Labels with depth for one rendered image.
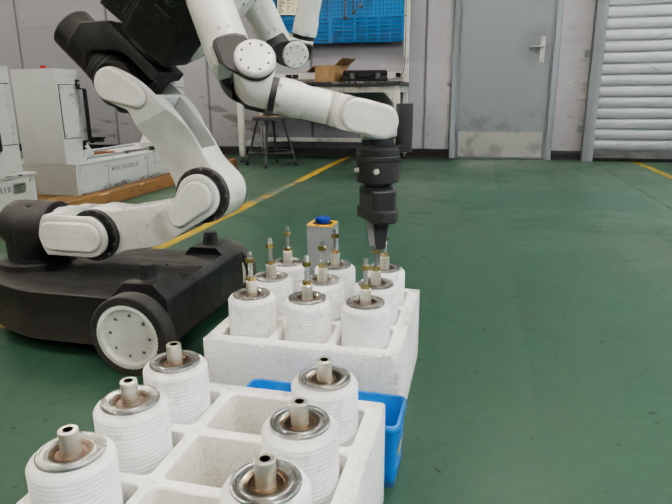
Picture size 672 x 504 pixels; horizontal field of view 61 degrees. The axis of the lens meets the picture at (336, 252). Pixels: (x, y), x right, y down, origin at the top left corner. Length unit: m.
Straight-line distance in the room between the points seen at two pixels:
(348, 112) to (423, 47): 5.10
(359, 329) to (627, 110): 5.33
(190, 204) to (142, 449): 0.79
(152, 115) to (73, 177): 2.23
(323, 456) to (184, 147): 0.98
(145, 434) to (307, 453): 0.22
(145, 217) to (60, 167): 2.19
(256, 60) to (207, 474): 0.71
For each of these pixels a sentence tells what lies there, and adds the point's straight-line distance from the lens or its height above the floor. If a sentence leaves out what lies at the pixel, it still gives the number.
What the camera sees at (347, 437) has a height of 0.18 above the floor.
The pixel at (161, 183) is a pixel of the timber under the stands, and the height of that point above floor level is 0.04.
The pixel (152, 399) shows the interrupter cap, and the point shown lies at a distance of 0.83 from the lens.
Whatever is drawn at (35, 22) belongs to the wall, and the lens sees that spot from 8.03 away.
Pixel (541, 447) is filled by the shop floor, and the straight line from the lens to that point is 1.20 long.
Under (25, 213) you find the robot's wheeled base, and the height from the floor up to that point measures 0.33.
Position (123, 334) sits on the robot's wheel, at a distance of 1.46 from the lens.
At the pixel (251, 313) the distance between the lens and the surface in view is 1.15.
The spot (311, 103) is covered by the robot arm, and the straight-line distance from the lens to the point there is 1.13.
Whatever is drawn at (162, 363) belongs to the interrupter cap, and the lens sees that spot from 0.92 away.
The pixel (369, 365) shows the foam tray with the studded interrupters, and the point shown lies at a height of 0.16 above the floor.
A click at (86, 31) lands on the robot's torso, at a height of 0.80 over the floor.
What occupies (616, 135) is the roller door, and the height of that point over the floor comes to 0.25.
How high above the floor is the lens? 0.64
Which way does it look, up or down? 15 degrees down
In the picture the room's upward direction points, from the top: straight up
